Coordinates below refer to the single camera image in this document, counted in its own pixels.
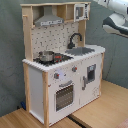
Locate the white toy microwave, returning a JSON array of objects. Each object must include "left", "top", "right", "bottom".
[{"left": 73, "top": 3, "right": 90, "bottom": 21}]

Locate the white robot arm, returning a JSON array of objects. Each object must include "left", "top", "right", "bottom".
[{"left": 94, "top": 0, "right": 128, "bottom": 38}]

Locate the wooden toy kitchen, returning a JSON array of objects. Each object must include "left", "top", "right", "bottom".
[{"left": 22, "top": 2, "right": 105, "bottom": 127}]

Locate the right red stove knob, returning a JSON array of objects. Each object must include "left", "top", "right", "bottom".
[{"left": 71, "top": 66, "right": 78, "bottom": 73}]

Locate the red stove knob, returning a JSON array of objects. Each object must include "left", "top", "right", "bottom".
[
  {"left": 71, "top": 66, "right": 78, "bottom": 73},
  {"left": 54, "top": 73, "right": 60, "bottom": 79}
]

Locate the left red stove knob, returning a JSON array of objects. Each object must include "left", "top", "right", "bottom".
[{"left": 54, "top": 73, "right": 60, "bottom": 79}]

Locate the black toy stovetop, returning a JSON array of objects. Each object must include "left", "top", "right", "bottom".
[{"left": 35, "top": 53, "right": 71, "bottom": 67}]

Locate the grey toy sink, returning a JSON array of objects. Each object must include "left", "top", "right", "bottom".
[{"left": 66, "top": 47, "right": 94, "bottom": 56}]

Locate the black toy faucet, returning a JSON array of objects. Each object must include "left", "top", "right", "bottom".
[{"left": 67, "top": 33, "right": 82, "bottom": 49}]

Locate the silver toy cooking pot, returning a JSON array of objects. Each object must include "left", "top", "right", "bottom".
[{"left": 39, "top": 51, "right": 54, "bottom": 62}]

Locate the grey ice dispenser panel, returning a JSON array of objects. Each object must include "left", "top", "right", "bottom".
[{"left": 87, "top": 65, "right": 96, "bottom": 82}]

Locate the toy oven door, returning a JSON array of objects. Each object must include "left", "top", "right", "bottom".
[{"left": 55, "top": 80, "right": 74, "bottom": 111}]

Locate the grey range hood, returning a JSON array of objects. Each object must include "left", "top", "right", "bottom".
[{"left": 35, "top": 6, "right": 64, "bottom": 27}]

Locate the grey cabinet door handle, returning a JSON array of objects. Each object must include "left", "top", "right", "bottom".
[{"left": 82, "top": 76, "right": 86, "bottom": 90}]

